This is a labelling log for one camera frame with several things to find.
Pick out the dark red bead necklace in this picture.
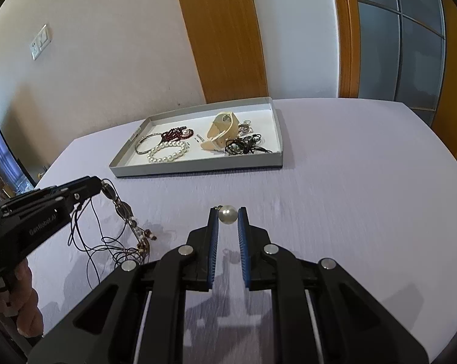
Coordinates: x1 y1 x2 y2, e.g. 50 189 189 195
160 127 194 142

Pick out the white wall switch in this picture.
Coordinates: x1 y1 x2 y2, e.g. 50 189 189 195
29 24 52 60

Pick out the black cord necklace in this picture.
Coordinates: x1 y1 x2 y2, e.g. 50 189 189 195
224 133 274 157

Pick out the frosted glass door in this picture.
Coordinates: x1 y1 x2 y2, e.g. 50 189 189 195
355 0 447 122

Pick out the grey cardboard tray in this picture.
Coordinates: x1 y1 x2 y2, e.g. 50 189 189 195
109 97 283 178

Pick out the silver bangle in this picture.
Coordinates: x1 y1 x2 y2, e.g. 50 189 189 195
135 133 165 155

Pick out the wooden door frame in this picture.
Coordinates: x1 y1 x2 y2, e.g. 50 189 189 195
329 0 457 160

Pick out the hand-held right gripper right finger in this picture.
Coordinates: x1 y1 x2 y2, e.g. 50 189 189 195
237 207 430 364

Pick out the white pearl bracelet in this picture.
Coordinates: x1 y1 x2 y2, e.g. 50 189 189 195
147 140 189 163

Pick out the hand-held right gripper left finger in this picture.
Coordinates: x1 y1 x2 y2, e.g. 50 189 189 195
28 208 221 364

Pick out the person's left hand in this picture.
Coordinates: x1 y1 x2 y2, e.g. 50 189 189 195
0 262 44 338

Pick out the pearl earring with gold hook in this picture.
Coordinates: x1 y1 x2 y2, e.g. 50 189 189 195
209 204 237 224

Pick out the stone beaded cord necklace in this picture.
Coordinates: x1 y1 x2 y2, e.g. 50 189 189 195
67 178 158 285

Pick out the cream yellow watch band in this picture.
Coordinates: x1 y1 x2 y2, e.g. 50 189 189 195
200 111 240 151

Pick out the glass display cabinet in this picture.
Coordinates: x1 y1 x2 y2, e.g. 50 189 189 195
0 119 36 201

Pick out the wooden wall panel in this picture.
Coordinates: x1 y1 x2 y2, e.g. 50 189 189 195
172 0 269 104

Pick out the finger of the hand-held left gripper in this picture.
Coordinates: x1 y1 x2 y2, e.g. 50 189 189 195
57 175 102 208

